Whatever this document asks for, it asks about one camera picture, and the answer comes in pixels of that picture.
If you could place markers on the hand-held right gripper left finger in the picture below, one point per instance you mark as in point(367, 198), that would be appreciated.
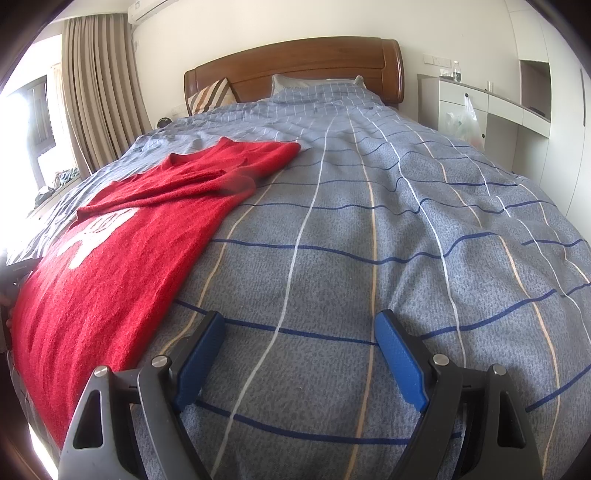
point(198, 360)

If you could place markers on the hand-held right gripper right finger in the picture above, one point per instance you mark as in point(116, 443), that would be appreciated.
point(399, 360)

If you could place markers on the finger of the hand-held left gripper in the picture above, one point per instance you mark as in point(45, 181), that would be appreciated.
point(18, 272)

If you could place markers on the red knit sweater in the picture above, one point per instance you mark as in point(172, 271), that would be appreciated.
point(115, 258)

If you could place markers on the pile of clothes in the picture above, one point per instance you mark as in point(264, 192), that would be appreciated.
point(57, 182)

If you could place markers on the blue plaid duvet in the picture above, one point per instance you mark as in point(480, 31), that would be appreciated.
point(369, 230)

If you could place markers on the window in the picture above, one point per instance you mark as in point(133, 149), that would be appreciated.
point(32, 129)

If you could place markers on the beige curtain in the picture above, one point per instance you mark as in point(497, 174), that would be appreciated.
point(101, 92)

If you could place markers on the clear plastic bag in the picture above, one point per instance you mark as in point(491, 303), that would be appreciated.
point(464, 124)

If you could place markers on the striped pillow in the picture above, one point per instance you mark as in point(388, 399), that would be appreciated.
point(212, 97)

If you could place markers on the white desk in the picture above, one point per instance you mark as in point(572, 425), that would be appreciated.
point(461, 92)

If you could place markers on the grey pillow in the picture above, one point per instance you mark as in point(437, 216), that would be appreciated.
point(291, 85)

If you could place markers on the clear bottle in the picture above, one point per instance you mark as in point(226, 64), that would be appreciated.
point(457, 73)

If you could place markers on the white air conditioner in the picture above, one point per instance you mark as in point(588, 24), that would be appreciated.
point(150, 9)

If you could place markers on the wooden headboard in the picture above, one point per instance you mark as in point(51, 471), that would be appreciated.
point(323, 60)

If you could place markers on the white wardrobe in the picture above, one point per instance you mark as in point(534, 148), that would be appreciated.
point(568, 92)

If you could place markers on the white wall socket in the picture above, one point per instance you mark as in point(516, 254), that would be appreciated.
point(436, 59)

